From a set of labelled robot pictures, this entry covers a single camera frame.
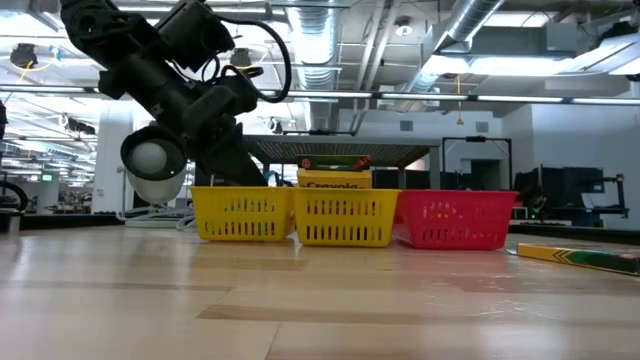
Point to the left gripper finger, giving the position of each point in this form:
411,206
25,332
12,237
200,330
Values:
235,170

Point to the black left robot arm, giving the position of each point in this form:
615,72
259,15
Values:
140,75

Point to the white cylindrical desk lamp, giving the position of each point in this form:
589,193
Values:
155,192

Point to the yellow plastic slotted basket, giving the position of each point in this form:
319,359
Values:
345,197
240,197

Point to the grey perforated metal shelf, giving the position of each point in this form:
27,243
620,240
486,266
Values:
350,150

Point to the overhead light strip bar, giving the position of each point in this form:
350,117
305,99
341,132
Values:
425,96

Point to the red plastic slotted basket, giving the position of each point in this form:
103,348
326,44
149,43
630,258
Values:
455,200

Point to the black background workstation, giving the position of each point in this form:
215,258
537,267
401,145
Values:
565,190

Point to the black ceiling-mounted camera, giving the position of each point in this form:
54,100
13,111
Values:
241,57
22,55

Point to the silver ventilation duct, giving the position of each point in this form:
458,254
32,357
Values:
315,40
465,20

